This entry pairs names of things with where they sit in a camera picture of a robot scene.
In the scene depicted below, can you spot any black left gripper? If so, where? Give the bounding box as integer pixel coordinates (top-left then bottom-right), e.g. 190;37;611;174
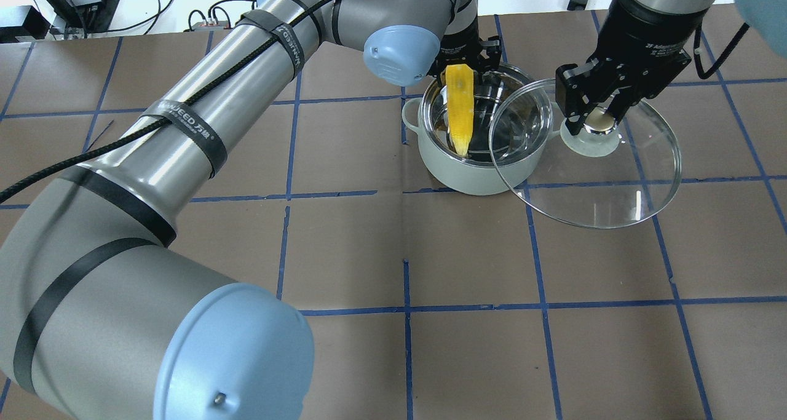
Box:
438;15;502;80

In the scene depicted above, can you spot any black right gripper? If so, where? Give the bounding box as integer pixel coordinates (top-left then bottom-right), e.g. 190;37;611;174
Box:
555;2;692;136

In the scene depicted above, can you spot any yellow corn cob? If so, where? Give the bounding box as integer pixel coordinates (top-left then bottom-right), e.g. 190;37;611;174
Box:
445;63;475;157

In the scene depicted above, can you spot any glass pot lid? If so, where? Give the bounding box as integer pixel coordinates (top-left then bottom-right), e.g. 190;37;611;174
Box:
487;80;682;229

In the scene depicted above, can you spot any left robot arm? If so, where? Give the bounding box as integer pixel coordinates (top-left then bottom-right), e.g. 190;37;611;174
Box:
2;0;480;419

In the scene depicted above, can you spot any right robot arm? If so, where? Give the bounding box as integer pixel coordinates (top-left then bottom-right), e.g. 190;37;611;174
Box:
555;0;786;136

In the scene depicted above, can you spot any pale green cooking pot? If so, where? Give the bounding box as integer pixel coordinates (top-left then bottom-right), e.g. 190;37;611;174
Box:
401;62;555;196

